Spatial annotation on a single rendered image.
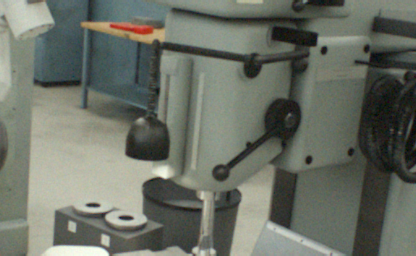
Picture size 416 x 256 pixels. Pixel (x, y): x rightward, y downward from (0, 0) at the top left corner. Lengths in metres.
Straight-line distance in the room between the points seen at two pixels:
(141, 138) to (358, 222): 0.64
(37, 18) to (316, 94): 0.51
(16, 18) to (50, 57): 7.46
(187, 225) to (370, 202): 1.78
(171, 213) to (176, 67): 2.10
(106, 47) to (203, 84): 7.52
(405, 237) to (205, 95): 0.60
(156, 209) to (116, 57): 5.38
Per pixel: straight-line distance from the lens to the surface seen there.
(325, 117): 1.41
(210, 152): 1.27
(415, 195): 1.63
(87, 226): 1.63
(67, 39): 8.75
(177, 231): 3.33
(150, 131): 1.17
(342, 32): 1.42
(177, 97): 1.26
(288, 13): 1.28
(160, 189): 3.67
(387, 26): 1.47
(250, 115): 1.28
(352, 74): 1.45
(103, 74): 8.83
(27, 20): 1.20
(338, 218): 1.69
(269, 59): 1.12
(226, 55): 1.12
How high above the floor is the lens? 1.73
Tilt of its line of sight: 14 degrees down
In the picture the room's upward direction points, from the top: 6 degrees clockwise
